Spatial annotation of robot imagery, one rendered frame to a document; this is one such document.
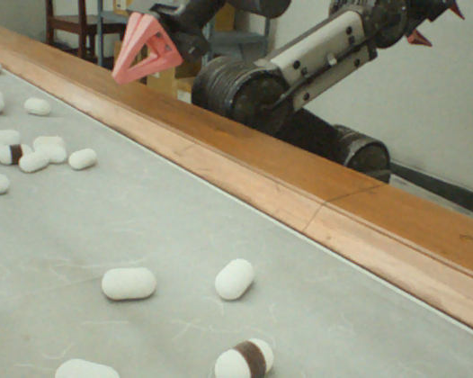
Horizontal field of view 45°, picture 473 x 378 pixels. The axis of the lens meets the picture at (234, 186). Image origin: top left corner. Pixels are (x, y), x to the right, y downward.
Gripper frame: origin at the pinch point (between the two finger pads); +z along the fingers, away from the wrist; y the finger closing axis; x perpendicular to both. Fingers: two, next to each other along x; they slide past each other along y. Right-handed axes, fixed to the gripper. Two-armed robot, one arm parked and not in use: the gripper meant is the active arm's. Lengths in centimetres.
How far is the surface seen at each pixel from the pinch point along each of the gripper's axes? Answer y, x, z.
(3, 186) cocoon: 10.0, -5.9, 17.3
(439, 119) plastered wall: -68, 156, -115
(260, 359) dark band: 40.8, -4.3, 14.3
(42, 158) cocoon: 5.7, -2.7, 13.1
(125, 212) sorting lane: 18.2, -0.2, 12.1
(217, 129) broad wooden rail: 8.1, 9.1, -2.8
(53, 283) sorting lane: 25.7, -6.4, 19.4
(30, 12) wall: -439, 131, -85
